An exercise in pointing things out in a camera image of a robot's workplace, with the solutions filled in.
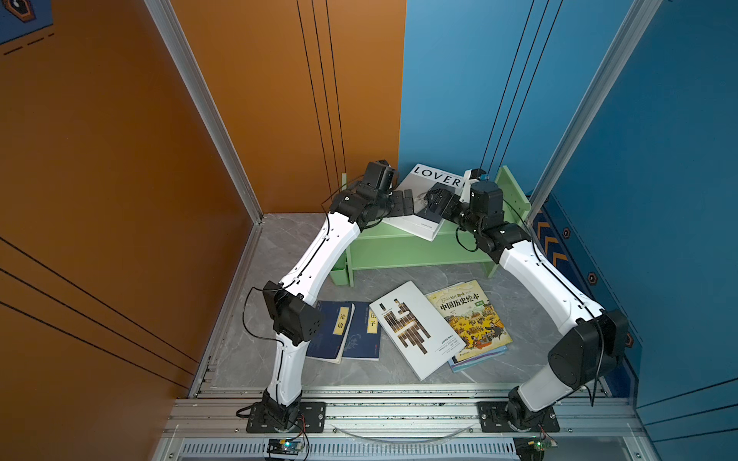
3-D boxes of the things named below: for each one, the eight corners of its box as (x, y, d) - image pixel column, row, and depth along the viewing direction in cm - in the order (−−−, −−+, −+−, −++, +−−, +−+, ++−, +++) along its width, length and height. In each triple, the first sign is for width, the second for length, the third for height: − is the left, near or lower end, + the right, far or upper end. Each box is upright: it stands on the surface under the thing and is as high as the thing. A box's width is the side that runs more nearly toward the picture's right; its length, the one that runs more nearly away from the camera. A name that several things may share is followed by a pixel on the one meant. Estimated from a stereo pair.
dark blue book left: (300, 356, 86) (298, 352, 83) (320, 302, 97) (318, 297, 94) (339, 364, 84) (338, 360, 81) (354, 308, 95) (353, 303, 93)
